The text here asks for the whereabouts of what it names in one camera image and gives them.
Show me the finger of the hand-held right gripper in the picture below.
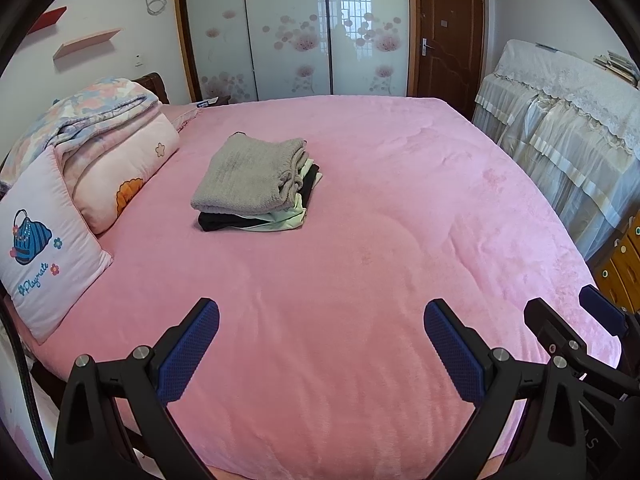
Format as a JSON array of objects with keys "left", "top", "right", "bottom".
[
  {"left": 579, "top": 284, "right": 632, "bottom": 340},
  {"left": 524, "top": 297, "right": 592, "bottom": 363}
]

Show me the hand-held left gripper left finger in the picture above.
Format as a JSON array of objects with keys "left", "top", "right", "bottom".
[{"left": 52, "top": 297, "right": 221, "bottom": 480}]

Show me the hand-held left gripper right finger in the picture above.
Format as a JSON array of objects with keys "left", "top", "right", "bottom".
[{"left": 423, "top": 298, "right": 587, "bottom": 480}]

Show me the grey knit cardigan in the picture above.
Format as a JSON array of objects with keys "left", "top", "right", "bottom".
[{"left": 190, "top": 131, "right": 308, "bottom": 215}]

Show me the wooden drawer cabinet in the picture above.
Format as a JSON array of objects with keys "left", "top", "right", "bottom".
[{"left": 592, "top": 210, "right": 640, "bottom": 316}]

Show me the pink plush bed blanket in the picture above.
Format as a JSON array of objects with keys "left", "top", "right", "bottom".
[{"left": 5, "top": 94, "right": 623, "bottom": 476}]

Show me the green and black folded garment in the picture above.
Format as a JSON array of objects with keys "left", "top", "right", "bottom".
[{"left": 197, "top": 157, "right": 323, "bottom": 233}]

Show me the white pillow with bag print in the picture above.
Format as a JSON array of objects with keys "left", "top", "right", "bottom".
[{"left": 0, "top": 146, "right": 115, "bottom": 346}]

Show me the pink pillow with orange print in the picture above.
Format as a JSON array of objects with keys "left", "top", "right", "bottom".
[{"left": 0, "top": 77, "right": 181, "bottom": 236}]

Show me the stack of books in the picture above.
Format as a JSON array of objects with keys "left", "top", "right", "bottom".
[{"left": 592, "top": 50, "right": 640, "bottom": 88}]

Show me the dark wooden headboard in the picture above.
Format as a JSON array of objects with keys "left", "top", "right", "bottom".
[{"left": 131, "top": 72, "right": 170, "bottom": 107}]

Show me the brown wooden door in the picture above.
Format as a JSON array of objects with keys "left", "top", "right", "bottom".
[{"left": 409, "top": 0, "right": 487, "bottom": 121}]

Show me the black cable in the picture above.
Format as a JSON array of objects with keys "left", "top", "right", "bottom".
[{"left": 0, "top": 300, "right": 53, "bottom": 480}]

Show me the pink wall shelf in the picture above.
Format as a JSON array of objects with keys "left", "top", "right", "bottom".
[{"left": 52, "top": 28, "right": 122, "bottom": 62}]

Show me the red wall shelf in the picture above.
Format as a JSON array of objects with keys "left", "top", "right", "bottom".
[{"left": 32, "top": 6, "right": 68, "bottom": 33}]

